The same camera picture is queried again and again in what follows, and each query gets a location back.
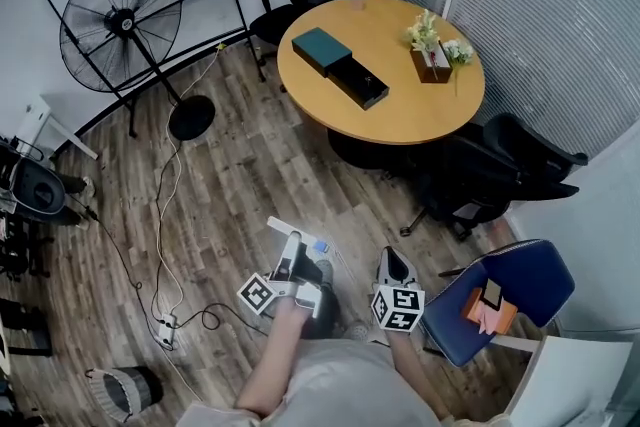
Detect person's grey right shoe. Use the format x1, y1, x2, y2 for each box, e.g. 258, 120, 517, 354
343, 321, 371, 342

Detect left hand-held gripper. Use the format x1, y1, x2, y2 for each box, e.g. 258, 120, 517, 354
236, 230, 324, 319

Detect person's dark trouser legs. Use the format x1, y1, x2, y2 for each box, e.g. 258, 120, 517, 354
298, 283, 344, 341

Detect large black floor fan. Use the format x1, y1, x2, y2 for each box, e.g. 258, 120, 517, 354
58, 0, 217, 142

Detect white power cable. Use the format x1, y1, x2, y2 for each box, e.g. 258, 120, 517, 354
148, 45, 224, 322

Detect white box of bandages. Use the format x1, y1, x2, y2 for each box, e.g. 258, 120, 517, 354
266, 215, 339, 267

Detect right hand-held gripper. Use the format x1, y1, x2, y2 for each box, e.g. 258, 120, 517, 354
370, 245, 426, 333

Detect person's grey shoe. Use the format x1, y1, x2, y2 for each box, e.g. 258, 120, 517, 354
343, 321, 371, 342
315, 258, 335, 289

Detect person's left forearm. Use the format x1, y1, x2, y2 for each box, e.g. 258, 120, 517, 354
233, 298, 307, 418

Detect brown tissue box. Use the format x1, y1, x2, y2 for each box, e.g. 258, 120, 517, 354
409, 39, 454, 84

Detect grey round carrier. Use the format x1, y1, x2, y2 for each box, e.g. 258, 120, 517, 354
8, 158, 68, 217

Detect black mesh office chair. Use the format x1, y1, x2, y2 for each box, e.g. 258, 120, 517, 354
399, 134, 524, 242
480, 112, 590, 202

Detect grey woven basket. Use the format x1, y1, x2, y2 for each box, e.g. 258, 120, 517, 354
83, 365, 165, 424

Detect black power cable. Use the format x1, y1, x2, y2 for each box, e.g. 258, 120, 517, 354
64, 193, 269, 337

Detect small dark card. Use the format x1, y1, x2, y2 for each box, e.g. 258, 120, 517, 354
480, 278, 504, 309

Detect white flower bunch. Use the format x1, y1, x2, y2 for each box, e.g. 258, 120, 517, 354
442, 38, 475, 98
403, 8, 440, 52

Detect pink paper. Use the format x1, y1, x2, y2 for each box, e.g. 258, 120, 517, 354
474, 302, 502, 335

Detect dark teal box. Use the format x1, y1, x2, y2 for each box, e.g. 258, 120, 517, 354
291, 27, 391, 111

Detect white square table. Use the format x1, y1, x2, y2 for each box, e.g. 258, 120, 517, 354
504, 334, 634, 427

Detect person's right forearm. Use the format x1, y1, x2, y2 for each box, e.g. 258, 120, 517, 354
387, 328, 452, 422

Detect round wooden table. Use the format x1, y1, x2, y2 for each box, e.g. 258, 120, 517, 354
276, 0, 487, 169

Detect white power strip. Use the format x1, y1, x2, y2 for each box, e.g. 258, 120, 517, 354
156, 312, 180, 349

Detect person's grey left shoe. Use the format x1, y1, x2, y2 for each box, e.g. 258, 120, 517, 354
315, 258, 335, 289

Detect black equipment rack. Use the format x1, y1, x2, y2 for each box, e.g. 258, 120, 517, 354
0, 213, 55, 359

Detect person's grey shirt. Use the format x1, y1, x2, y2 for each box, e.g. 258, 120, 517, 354
174, 338, 516, 427

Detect blue padded chair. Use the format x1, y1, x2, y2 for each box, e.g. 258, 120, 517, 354
419, 238, 576, 369

